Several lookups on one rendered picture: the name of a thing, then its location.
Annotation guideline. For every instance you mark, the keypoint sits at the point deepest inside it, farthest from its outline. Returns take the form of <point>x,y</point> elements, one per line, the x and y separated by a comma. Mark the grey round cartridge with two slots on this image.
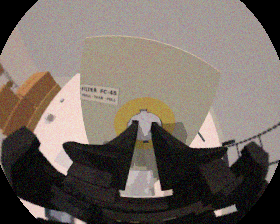
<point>144,122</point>

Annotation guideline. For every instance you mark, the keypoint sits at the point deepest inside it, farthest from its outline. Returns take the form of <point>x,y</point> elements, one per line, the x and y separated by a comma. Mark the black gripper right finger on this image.
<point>175,159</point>

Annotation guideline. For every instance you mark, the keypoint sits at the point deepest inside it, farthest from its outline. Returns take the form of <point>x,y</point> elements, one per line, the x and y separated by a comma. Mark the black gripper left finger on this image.
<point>114,157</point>

